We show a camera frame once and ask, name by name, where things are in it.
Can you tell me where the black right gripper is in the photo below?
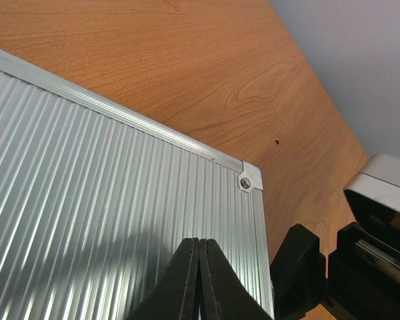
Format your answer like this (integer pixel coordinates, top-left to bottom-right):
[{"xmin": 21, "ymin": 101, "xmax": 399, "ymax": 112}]
[{"xmin": 270, "ymin": 155, "xmax": 400, "ymax": 319}]

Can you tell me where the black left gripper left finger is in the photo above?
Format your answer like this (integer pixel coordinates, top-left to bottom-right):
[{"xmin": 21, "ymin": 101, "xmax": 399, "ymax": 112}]
[{"xmin": 127, "ymin": 238, "xmax": 200, "ymax": 319}]

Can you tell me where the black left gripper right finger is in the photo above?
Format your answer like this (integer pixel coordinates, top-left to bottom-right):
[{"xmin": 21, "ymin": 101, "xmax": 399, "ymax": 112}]
[{"xmin": 199, "ymin": 239, "xmax": 271, "ymax": 319}]

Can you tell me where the aluminium poker case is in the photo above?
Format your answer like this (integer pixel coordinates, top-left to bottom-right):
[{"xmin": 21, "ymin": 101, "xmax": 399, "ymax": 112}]
[{"xmin": 0, "ymin": 50, "xmax": 274, "ymax": 319}]

